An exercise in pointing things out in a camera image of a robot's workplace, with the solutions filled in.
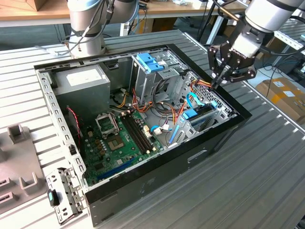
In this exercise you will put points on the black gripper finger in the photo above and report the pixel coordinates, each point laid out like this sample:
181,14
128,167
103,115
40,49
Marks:
240,75
214,64

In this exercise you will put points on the hard disk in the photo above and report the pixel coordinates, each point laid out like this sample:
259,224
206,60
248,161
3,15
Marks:
190,114

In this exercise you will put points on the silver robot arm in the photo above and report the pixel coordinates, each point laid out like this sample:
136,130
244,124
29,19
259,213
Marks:
83,21

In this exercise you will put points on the grey metal disk bay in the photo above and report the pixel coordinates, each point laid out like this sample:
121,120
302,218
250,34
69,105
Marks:
184,133

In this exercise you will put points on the black stand pole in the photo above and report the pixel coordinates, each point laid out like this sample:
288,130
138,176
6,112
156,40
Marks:
207,16

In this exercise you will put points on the labelled cardboard box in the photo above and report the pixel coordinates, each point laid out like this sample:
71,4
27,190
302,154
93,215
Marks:
281,100

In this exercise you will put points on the blue plastic drive latch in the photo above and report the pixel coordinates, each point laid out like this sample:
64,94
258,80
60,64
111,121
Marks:
147,60

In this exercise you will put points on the grey metal drive cage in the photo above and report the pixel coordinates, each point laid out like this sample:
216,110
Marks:
143,83

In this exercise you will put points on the black RAM slot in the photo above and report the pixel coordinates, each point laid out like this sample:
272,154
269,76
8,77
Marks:
135,133
142,133
132,133
139,133

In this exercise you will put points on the green motherboard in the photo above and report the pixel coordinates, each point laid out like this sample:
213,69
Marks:
128,145

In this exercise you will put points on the CPU socket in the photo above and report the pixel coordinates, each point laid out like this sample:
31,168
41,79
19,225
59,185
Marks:
115,143

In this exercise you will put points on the black PC case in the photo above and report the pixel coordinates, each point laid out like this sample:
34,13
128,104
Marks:
166,186

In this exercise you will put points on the silver power supply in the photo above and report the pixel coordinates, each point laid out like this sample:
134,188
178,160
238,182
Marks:
81,90

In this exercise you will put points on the blue expansion slot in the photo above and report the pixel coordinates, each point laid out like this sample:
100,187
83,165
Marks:
116,168

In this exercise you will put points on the wooden desk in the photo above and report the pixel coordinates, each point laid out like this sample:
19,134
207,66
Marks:
47,14

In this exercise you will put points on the wooden box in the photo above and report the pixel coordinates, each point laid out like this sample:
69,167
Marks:
45,4

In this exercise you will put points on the black teal release latch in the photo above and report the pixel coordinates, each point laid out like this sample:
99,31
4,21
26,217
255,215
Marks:
51,196

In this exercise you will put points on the grey parts rack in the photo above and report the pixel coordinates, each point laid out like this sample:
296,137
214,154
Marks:
21,162

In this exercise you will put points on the black intrusion switch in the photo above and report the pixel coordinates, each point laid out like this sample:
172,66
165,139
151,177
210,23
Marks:
72,149

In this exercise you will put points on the grey metal slot bracket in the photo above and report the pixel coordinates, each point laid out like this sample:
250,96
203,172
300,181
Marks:
69,188

